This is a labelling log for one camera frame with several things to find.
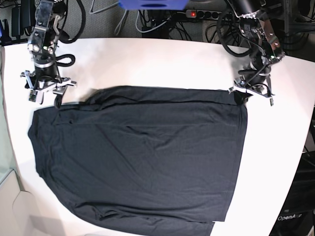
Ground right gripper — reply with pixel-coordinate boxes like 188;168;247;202
20;71;77;108

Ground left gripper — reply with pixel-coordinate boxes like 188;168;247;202
228;76;273;105

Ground black long-sleeve T-shirt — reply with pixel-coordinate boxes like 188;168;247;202
28;86;248;236

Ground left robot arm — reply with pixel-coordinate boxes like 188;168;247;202
217;0;284;105

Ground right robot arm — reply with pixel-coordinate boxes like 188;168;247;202
21;0;86;109

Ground black stand left background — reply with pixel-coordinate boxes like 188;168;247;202
0;0;37;47

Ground black power strip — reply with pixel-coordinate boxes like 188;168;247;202
185;9;221;20

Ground black OpenArm case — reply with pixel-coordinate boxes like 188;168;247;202
270;151;315;236

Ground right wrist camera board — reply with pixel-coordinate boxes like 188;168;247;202
29;90;44;104

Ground grey cable bundle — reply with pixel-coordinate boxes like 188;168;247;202
114;9;128;35

